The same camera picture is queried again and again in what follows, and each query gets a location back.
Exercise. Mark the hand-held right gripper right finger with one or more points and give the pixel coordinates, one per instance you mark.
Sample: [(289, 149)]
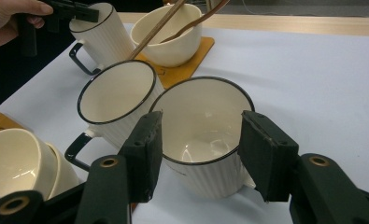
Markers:
[(269, 155)]

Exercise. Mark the white ribbed mug black rim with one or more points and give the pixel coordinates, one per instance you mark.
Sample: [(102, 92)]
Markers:
[(116, 93), (106, 37), (204, 124)]

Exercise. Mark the cream bowl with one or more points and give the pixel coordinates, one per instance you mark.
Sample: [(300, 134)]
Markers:
[(65, 174), (11, 161), (179, 46)]

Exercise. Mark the white table mat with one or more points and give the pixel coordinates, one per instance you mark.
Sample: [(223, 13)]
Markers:
[(297, 77)]

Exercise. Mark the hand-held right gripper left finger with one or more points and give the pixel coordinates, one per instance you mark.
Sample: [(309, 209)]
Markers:
[(141, 155)]

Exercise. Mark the square wooden coaster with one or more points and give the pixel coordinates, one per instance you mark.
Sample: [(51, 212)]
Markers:
[(0, 123), (185, 68)]

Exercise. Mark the brown wooden chopstick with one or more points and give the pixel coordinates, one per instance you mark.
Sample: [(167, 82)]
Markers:
[(155, 31), (163, 23)]

